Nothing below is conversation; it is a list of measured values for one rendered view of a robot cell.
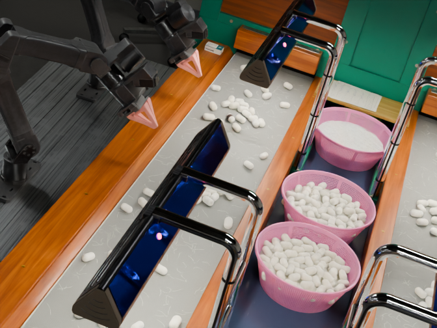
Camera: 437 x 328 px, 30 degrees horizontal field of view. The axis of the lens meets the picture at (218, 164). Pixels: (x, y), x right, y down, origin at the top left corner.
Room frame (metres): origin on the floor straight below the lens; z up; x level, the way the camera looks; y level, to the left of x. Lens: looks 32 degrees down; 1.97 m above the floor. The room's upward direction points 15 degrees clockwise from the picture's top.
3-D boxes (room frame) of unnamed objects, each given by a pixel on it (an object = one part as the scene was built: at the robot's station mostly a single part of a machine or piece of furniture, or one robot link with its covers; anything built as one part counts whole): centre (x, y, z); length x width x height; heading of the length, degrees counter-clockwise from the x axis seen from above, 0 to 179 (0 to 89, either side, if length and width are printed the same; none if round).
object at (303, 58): (2.63, -0.10, 0.83); 0.30 x 0.06 x 0.07; 81
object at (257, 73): (2.19, -0.08, 1.08); 0.62 x 0.08 x 0.07; 171
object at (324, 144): (2.31, -0.39, 0.72); 0.27 x 0.27 x 0.10
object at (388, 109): (2.53, -0.42, 0.77); 0.33 x 0.15 x 0.01; 81
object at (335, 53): (2.17, -0.16, 0.90); 0.20 x 0.19 x 0.45; 171
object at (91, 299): (1.23, 0.07, 1.08); 0.62 x 0.08 x 0.07; 171
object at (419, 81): (2.11, -0.56, 0.90); 0.20 x 0.19 x 0.45; 171
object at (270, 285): (1.60, -0.27, 0.72); 0.27 x 0.27 x 0.10
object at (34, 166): (1.72, 0.51, 0.71); 0.20 x 0.07 x 0.08; 174
